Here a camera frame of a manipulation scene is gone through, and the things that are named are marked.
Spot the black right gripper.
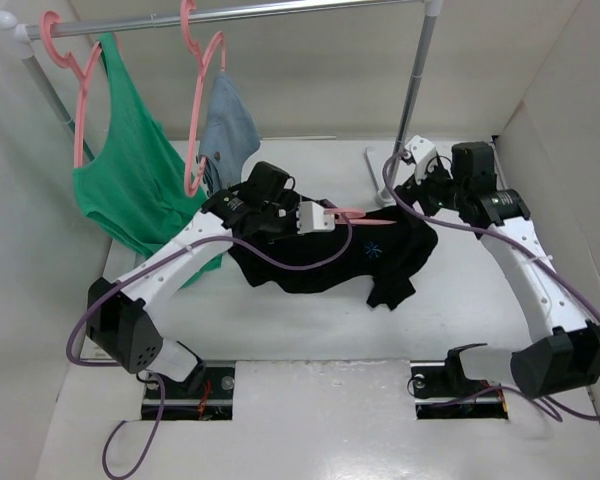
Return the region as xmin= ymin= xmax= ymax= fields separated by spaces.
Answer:
xmin=393 ymin=155 xmax=468 ymax=227

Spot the pink hanger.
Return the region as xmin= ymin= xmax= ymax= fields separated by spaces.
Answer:
xmin=39 ymin=10 xmax=121 ymax=169
xmin=180 ymin=0 xmax=227 ymax=198
xmin=325 ymin=208 xmax=395 ymax=226

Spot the black t shirt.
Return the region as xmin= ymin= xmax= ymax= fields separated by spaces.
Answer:
xmin=229 ymin=207 xmax=438 ymax=310

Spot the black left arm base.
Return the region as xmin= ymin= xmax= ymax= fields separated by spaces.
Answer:
xmin=138 ymin=361 xmax=236 ymax=421

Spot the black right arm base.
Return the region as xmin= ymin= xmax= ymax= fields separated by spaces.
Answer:
xmin=407 ymin=344 xmax=508 ymax=420

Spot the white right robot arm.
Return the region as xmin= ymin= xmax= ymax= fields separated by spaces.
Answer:
xmin=392 ymin=136 xmax=600 ymax=398

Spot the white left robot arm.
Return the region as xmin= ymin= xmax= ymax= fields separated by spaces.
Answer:
xmin=86 ymin=161 xmax=300 ymax=397

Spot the blue denim garment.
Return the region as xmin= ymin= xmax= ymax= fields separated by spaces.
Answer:
xmin=198 ymin=72 xmax=261 ymax=195

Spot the green tank top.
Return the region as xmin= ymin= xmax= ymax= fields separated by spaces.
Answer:
xmin=73 ymin=33 xmax=207 ymax=258

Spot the aluminium rail right side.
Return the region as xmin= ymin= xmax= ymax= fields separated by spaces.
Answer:
xmin=476 ymin=141 xmax=508 ymax=190

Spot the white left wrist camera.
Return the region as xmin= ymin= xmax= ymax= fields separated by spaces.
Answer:
xmin=296 ymin=201 xmax=335 ymax=235

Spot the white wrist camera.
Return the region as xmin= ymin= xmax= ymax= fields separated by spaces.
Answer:
xmin=405 ymin=135 xmax=438 ymax=185
xmin=296 ymin=201 xmax=335 ymax=235

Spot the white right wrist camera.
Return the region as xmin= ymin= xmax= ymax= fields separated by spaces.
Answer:
xmin=405 ymin=135 xmax=438 ymax=185

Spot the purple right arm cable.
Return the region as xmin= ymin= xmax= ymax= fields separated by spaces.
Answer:
xmin=382 ymin=149 xmax=600 ymax=425

